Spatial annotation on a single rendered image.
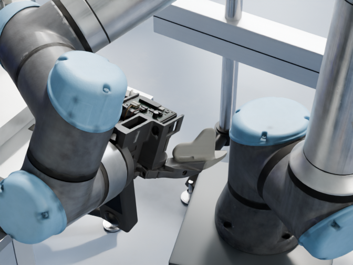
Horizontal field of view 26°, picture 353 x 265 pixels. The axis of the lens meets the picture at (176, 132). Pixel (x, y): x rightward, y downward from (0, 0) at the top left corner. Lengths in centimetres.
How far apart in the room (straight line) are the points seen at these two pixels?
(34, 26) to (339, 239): 48
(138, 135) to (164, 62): 207
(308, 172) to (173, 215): 138
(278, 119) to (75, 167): 43
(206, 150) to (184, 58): 200
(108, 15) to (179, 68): 210
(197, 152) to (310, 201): 16
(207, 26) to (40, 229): 152
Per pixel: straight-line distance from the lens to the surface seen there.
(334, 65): 91
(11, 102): 138
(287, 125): 109
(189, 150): 98
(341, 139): 96
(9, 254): 196
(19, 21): 85
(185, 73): 290
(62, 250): 229
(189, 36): 227
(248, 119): 111
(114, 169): 84
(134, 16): 84
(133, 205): 96
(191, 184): 235
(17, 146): 129
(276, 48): 213
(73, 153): 74
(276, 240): 121
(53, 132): 74
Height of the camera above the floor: 172
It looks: 41 degrees down
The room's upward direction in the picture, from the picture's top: straight up
